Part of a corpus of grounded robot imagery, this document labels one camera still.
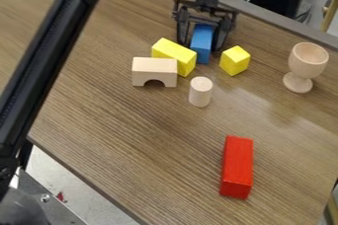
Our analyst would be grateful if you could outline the yellow cube block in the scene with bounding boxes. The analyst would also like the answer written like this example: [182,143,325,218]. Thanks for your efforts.
[217,44,253,77]

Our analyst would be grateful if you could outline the wooden egg cup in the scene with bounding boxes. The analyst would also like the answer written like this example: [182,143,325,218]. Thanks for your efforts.
[281,41,330,94]

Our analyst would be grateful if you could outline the blue arch block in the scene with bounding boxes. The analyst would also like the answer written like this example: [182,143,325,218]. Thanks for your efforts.
[189,24,215,66]

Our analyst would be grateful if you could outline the long yellow block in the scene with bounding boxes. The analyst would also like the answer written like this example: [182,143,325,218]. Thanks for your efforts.
[150,37,199,78]

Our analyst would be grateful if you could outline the red rectangular block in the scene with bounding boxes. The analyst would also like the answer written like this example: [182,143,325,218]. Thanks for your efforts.
[218,134,255,200]

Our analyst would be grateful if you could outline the natural wood cylinder block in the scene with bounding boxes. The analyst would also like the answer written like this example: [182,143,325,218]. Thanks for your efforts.
[187,76,214,109]

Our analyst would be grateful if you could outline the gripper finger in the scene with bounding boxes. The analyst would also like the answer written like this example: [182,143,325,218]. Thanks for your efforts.
[174,5,195,46]
[211,14,238,52]

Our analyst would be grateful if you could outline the natural wood arch block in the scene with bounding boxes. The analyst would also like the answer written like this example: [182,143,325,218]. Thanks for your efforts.
[130,56,180,89]

